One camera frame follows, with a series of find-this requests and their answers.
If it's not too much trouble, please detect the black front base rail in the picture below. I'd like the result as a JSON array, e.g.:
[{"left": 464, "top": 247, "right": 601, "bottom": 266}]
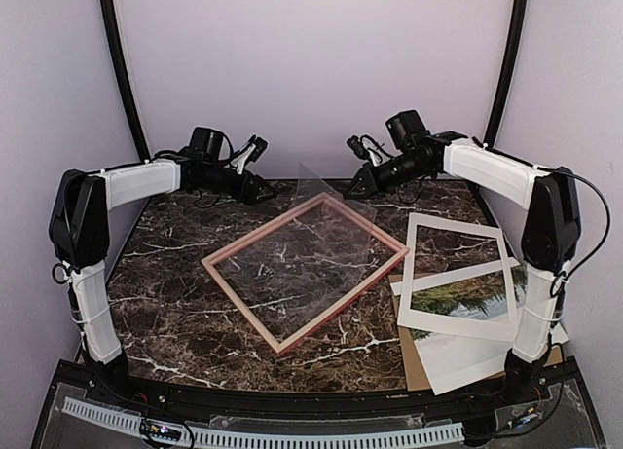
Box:
[{"left": 31, "top": 358, "right": 606, "bottom": 448}]

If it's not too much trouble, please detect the black right corner post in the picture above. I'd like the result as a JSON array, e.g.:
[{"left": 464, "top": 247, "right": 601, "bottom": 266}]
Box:
[{"left": 484, "top": 0, "right": 528, "bottom": 147}]

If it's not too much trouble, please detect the grey slotted cable duct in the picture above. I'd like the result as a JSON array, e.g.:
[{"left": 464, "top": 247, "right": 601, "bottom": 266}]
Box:
[{"left": 61, "top": 397, "right": 464, "bottom": 448}]

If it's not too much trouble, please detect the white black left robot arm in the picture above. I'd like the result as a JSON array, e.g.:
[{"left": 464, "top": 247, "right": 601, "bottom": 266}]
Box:
[{"left": 49, "top": 127, "right": 276, "bottom": 406}]

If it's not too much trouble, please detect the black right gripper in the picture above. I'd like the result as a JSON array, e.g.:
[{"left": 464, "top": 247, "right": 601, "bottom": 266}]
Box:
[{"left": 343, "top": 152, "right": 430, "bottom": 199}]

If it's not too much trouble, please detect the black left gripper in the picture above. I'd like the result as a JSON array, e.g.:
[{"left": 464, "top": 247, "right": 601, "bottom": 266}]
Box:
[{"left": 202, "top": 163, "right": 279, "bottom": 206}]

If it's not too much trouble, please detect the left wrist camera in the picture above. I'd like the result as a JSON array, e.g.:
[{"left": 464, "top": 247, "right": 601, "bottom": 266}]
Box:
[{"left": 231, "top": 135, "right": 268, "bottom": 174}]

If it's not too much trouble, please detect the small circuit board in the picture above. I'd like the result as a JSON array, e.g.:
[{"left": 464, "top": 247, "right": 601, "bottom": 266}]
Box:
[{"left": 139, "top": 420, "right": 182, "bottom": 442}]

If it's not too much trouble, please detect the black left corner post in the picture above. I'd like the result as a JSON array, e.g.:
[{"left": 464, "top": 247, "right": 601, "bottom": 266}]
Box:
[{"left": 99, "top": 0, "right": 151, "bottom": 161}]

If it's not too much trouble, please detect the clear acrylic sheet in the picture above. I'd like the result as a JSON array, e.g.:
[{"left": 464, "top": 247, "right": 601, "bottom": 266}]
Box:
[{"left": 216, "top": 165, "right": 377, "bottom": 335}]

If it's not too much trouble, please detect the black corner post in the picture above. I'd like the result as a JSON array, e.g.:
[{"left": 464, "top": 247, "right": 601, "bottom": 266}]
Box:
[
  {"left": 99, "top": 0, "right": 151, "bottom": 161},
  {"left": 484, "top": 0, "right": 528, "bottom": 147}
]

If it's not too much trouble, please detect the light wooden picture frame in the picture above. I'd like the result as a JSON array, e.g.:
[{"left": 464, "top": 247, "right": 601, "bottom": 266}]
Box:
[{"left": 202, "top": 193, "right": 409, "bottom": 355}]

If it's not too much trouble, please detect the white mat board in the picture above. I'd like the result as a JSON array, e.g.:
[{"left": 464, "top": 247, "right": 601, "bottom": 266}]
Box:
[{"left": 397, "top": 212, "right": 518, "bottom": 342}]

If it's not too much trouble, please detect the landscape photo print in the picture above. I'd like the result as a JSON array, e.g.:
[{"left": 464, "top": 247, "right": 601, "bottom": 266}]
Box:
[{"left": 389, "top": 257, "right": 570, "bottom": 396}]

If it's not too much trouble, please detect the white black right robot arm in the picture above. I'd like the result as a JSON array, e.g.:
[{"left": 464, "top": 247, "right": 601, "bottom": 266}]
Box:
[{"left": 344, "top": 110, "right": 581, "bottom": 404}]

